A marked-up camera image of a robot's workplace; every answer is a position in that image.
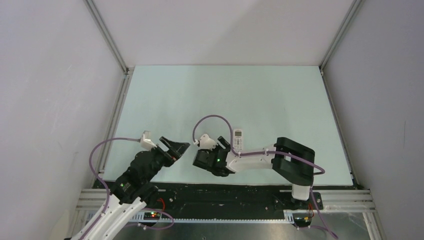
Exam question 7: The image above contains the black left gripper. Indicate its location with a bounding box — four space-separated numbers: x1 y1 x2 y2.
142 136 190 184

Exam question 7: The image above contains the white remote control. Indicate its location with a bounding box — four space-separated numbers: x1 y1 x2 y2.
232 129 244 152

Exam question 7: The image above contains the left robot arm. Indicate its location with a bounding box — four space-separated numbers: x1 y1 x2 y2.
72 131 191 240

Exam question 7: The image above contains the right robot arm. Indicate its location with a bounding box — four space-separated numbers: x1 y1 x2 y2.
193 134 315 209

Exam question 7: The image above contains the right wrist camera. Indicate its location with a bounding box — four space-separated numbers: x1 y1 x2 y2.
193 133 218 151

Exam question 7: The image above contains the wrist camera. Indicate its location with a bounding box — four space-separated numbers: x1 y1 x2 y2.
193 133 218 151
139 130 157 151

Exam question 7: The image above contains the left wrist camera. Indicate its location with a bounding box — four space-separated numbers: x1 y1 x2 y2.
139 130 157 151

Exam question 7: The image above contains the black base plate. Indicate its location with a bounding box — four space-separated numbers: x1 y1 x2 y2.
148 182 324 221

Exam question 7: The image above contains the aluminium frame rail left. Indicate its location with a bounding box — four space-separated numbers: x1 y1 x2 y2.
84 0 135 181

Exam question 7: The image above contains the aluminium frame rail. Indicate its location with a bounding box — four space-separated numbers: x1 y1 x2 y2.
318 0 387 240
84 0 135 181

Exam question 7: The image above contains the white cable duct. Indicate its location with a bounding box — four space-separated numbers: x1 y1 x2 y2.
107 211 296 224

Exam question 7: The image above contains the aluminium frame rail right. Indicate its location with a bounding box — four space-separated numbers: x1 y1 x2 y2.
318 0 387 240

